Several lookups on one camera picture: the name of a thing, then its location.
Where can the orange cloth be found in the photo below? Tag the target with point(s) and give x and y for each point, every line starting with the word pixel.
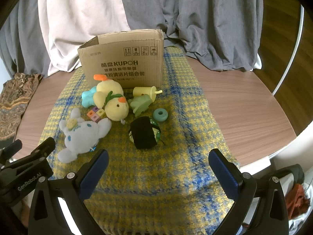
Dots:
pixel 297 198

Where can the yellow duck plush toy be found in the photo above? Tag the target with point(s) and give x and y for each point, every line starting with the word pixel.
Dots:
pixel 115 107

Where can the brown cardboard box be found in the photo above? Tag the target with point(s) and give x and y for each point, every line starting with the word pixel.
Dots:
pixel 141 63

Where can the white bunny plush toy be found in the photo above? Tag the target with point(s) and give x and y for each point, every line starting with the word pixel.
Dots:
pixel 78 139

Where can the teal flower toy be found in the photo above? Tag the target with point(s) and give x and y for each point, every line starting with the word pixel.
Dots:
pixel 86 99

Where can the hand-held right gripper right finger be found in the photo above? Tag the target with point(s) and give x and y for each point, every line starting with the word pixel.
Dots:
pixel 225 176

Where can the white curtain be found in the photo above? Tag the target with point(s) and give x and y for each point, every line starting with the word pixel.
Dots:
pixel 80 17

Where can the colourful cube blocks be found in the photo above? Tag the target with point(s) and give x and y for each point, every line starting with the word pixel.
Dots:
pixel 94 114

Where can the yellow and blue plaid mat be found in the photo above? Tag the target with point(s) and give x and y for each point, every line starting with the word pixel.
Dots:
pixel 159 176

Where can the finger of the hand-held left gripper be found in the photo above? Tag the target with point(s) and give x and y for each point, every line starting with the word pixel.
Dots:
pixel 41 150
pixel 12 150

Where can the white curved pole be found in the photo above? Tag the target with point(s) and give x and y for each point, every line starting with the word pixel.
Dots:
pixel 293 53

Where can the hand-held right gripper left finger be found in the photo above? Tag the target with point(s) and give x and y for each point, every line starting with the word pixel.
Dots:
pixel 94 175

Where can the grey curtain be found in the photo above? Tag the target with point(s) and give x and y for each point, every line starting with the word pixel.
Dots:
pixel 22 41
pixel 207 17

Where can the brown patterned cloth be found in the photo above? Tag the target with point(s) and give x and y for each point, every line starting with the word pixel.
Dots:
pixel 14 102

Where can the black and green toy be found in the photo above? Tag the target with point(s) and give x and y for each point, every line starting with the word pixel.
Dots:
pixel 144 134

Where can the yellow cylinder block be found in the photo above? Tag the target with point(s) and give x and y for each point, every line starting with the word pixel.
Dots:
pixel 143 91

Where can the green leaf toy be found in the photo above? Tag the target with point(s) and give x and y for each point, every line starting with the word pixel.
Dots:
pixel 140 104

